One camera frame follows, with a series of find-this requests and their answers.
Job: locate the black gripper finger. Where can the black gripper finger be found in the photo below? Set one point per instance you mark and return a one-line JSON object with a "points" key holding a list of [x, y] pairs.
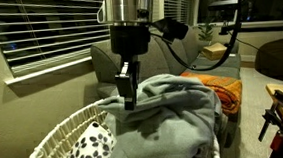
{"points": [[137, 72], [127, 86]]}

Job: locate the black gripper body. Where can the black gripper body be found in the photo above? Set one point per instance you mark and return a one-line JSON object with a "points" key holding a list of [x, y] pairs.
{"points": [[130, 39]]}

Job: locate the light grey fleece blanket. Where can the light grey fleece blanket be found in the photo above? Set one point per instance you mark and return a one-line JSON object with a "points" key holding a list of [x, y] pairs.
{"points": [[171, 120]]}

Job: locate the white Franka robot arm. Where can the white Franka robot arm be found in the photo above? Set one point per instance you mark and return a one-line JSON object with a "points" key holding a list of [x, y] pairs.
{"points": [[128, 6]]}

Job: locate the white woven laundry basket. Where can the white woven laundry basket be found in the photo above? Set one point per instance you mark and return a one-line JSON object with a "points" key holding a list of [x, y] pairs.
{"points": [[52, 148]]}

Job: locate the grey fabric sofa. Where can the grey fabric sofa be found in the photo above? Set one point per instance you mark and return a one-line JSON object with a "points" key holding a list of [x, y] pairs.
{"points": [[103, 61]]}

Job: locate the narrow white window blinds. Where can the narrow white window blinds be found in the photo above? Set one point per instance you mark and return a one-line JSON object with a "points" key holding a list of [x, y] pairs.
{"points": [[176, 6]]}

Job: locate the black white spotted cloth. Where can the black white spotted cloth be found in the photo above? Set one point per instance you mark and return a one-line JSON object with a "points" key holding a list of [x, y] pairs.
{"points": [[89, 149]]}

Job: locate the green potted plant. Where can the green potted plant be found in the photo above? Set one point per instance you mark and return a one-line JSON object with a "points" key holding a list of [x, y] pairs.
{"points": [[205, 31]]}

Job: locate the wide white window blinds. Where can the wide white window blinds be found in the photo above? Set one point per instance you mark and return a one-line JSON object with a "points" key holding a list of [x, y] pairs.
{"points": [[51, 28]]}

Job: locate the tan cardboard box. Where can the tan cardboard box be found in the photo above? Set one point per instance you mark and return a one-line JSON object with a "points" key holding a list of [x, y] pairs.
{"points": [[215, 51]]}

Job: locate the white window sill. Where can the white window sill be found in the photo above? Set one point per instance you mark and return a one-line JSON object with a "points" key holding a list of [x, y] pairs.
{"points": [[47, 70]]}

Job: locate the orange patterned blanket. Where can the orange patterned blanket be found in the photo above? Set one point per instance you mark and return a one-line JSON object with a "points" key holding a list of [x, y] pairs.
{"points": [[224, 90]]}

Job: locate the black horizontal stand bar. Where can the black horizontal stand bar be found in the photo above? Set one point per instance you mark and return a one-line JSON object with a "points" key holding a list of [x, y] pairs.
{"points": [[264, 27]]}

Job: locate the dark round chair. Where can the dark round chair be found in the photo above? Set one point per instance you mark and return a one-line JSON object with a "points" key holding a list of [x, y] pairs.
{"points": [[277, 62]]}

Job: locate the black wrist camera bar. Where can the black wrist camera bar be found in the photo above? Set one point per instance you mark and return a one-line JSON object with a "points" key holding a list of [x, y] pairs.
{"points": [[173, 30]]}

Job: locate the black bar camera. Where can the black bar camera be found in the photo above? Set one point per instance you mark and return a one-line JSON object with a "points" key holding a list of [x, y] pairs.
{"points": [[226, 5]]}

